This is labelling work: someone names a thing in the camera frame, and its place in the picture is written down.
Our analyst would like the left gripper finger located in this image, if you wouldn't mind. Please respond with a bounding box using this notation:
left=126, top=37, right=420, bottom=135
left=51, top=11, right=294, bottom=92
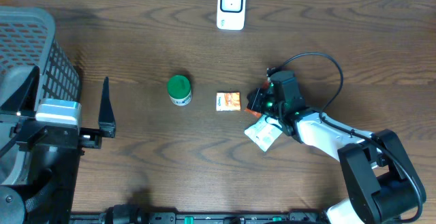
left=1, top=65, right=40, bottom=114
left=98, top=77, right=116, bottom=138

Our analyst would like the small orange sachet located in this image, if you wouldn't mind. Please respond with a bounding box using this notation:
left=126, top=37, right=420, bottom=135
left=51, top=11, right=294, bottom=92
left=215, top=92, right=241, bottom=112

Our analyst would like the green lid jar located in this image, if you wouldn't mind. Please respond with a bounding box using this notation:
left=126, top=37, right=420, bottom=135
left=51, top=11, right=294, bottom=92
left=167, top=75, right=192, bottom=106

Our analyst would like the orange snack bar wrapper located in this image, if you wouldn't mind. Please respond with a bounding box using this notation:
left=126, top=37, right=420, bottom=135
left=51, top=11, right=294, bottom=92
left=245, top=81, right=269, bottom=118

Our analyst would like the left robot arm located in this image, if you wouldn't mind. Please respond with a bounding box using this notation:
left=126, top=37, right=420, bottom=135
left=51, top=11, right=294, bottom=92
left=1, top=66, right=116, bottom=223

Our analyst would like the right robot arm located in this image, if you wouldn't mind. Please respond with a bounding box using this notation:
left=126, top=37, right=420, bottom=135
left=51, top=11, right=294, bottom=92
left=247, top=71, right=426, bottom=223

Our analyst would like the white barcode scanner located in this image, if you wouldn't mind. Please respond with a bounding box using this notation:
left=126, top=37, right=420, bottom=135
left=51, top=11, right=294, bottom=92
left=216, top=0, right=247, bottom=31

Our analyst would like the grey plastic basket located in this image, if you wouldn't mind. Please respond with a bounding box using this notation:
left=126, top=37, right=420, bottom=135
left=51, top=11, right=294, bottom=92
left=1, top=6, right=81, bottom=111

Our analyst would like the right camera cable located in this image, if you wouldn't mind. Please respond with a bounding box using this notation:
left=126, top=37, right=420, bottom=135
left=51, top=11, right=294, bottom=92
left=266, top=52, right=423, bottom=223

